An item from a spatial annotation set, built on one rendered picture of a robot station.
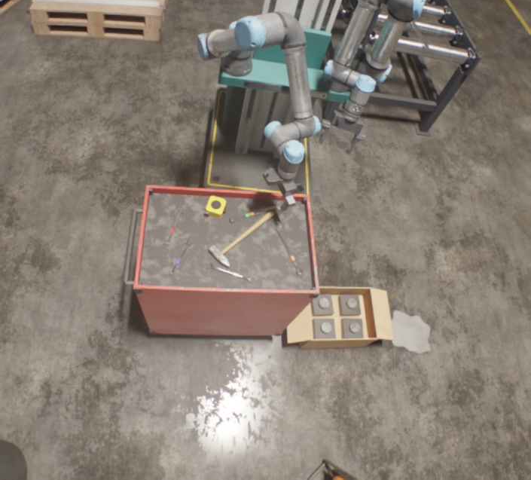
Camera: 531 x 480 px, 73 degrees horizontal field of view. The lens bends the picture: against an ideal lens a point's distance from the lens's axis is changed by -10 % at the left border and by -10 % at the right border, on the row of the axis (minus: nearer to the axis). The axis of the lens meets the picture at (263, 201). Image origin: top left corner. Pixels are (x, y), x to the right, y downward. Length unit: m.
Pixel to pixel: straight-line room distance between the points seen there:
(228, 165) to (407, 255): 1.45
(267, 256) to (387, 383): 1.37
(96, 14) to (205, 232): 2.73
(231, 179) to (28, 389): 1.72
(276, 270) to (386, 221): 1.61
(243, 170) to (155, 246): 1.11
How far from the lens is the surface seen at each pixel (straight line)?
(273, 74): 1.98
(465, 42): 3.57
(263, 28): 1.39
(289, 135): 1.50
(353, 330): 2.46
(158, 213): 1.72
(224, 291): 1.55
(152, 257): 1.64
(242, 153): 2.66
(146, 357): 2.45
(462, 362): 3.03
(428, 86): 3.90
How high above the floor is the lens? 2.41
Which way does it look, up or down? 57 degrees down
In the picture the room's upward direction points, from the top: 19 degrees clockwise
